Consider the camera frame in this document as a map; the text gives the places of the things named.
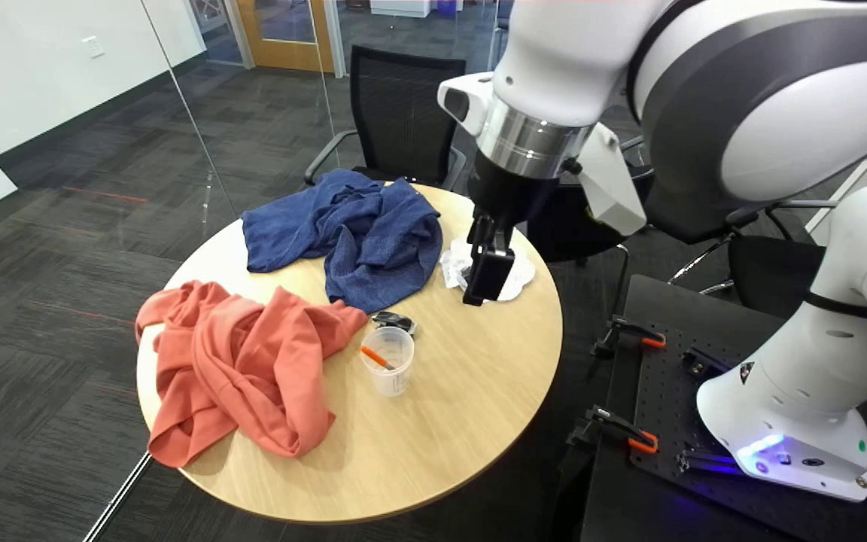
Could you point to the small black object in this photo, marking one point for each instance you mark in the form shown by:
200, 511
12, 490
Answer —
394, 321

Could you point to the clear plastic cup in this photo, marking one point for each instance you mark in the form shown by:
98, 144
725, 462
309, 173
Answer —
390, 373

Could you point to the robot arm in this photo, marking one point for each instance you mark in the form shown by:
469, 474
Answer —
780, 113

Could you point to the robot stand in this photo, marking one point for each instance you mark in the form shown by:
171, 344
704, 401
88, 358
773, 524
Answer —
629, 497

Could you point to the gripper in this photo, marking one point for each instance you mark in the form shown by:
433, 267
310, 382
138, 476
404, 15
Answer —
505, 196

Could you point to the crumpled white plastic wrap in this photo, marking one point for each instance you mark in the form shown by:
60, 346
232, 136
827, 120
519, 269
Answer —
522, 275

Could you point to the white cabinet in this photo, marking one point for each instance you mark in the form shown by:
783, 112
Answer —
400, 7

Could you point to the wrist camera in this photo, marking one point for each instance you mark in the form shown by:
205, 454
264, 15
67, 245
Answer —
614, 192

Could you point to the white wall switch plate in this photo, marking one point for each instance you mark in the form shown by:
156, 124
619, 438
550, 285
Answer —
92, 47

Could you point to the blue cloth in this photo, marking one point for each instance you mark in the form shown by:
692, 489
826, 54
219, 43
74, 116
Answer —
373, 241

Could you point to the orange pen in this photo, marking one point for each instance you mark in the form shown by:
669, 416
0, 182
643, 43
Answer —
376, 357

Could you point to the black and orange clamp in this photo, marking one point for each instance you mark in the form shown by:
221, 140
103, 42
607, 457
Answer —
622, 430
633, 333

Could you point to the orange cloth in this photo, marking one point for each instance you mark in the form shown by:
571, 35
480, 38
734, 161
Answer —
230, 369

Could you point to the black mesh office chair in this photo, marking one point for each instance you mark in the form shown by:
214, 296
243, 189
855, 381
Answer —
400, 113

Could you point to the wooden door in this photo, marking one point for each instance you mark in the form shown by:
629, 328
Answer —
283, 49

